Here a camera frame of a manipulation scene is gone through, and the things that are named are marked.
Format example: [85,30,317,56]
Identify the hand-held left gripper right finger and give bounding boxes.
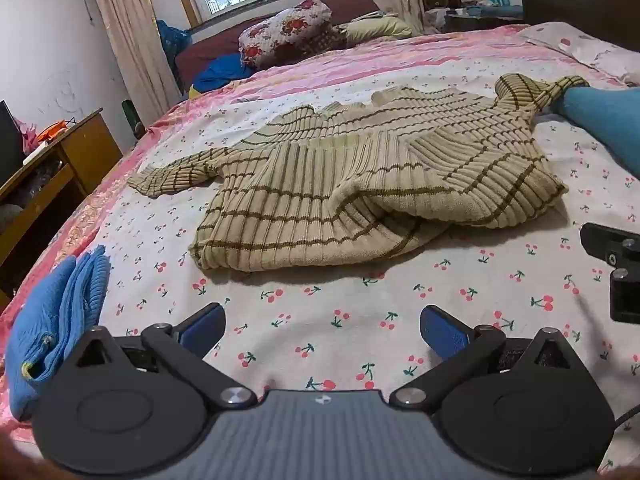
[389,305,576,408]

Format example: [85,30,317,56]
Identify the wooden desk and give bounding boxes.
[0,107,124,311]

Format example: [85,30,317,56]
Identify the maroon sofa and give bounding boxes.
[172,0,386,95]

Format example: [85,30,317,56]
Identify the red floral pillow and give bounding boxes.
[238,0,335,70]

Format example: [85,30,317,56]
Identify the pale yellow pillow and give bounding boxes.
[345,16,415,45]

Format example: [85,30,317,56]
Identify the teal knit garment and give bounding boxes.
[549,85,640,163]

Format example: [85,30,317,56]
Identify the folded blue knit garment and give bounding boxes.
[5,245,112,422]

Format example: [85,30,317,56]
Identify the black monitor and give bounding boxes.
[0,100,27,187]

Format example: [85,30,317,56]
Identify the beige striped knit sweater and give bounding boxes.
[127,73,591,273]

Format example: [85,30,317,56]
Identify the dark bedside table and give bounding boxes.
[444,6,526,34]

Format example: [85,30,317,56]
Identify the pink print pillow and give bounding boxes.
[515,22,640,86]

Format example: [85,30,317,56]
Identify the green bottle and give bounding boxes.
[121,100,142,140]

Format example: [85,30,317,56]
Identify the blue cloth with yellow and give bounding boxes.
[189,52,257,97]

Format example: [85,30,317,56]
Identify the orange item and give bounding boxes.
[36,120,69,142]

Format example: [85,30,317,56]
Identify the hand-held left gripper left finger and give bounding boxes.
[64,303,258,408]

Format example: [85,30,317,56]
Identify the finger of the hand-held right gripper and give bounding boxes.
[580,222,640,324]

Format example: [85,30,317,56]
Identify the teal bag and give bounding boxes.
[156,20,194,59]

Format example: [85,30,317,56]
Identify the black cable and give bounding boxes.
[612,400,640,432]

